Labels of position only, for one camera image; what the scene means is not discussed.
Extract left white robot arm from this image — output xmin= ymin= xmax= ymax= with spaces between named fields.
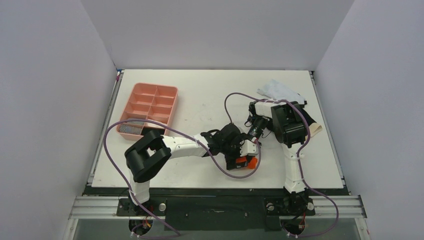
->
xmin=124 ymin=123 xmax=258 ymax=215

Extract aluminium mounting rail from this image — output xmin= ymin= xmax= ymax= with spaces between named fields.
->
xmin=68 ymin=195 xmax=367 ymax=220

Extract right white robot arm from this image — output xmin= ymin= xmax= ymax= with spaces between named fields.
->
xmin=247 ymin=101 xmax=310 ymax=215

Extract orange underwear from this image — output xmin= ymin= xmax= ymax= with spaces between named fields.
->
xmin=235 ymin=155 xmax=258 ymax=169

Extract light blue underwear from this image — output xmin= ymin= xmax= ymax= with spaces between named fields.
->
xmin=256 ymin=79 xmax=307 ymax=105

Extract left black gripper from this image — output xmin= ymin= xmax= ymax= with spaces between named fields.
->
xmin=220 ymin=134 xmax=248 ymax=170

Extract grey striped rolled underwear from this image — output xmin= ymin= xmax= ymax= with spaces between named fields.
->
xmin=118 ymin=123 xmax=143 ymax=136

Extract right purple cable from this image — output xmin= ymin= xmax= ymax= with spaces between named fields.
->
xmin=223 ymin=92 xmax=340 ymax=239

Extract black underwear beige waistband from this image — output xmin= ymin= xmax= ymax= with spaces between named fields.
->
xmin=300 ymin=108 xmax=323 ymax=137

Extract pink divided storage tray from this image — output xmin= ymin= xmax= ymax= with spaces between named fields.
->
xmin=116 ymin=82 xmax=178 ymax=141

